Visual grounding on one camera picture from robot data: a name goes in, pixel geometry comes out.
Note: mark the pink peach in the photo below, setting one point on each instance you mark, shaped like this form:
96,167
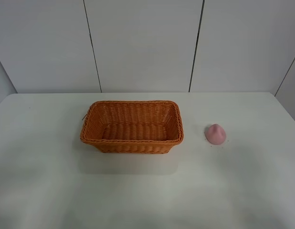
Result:
215,134

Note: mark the orange woven wicker basket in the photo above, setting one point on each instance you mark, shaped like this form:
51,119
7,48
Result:
143,127

